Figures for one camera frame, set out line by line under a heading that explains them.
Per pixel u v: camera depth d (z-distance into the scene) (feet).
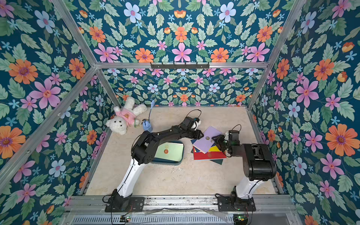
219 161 2.91
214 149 3.13
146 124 3.17
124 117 3.39
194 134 2.98
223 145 2.81
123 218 2.35
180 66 3.13
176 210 2.39
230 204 2.39
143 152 1.98
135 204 2.41
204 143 3.20
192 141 3.21
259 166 1.55
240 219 2.34
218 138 2.88
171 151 2.90
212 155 3.07
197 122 3.14
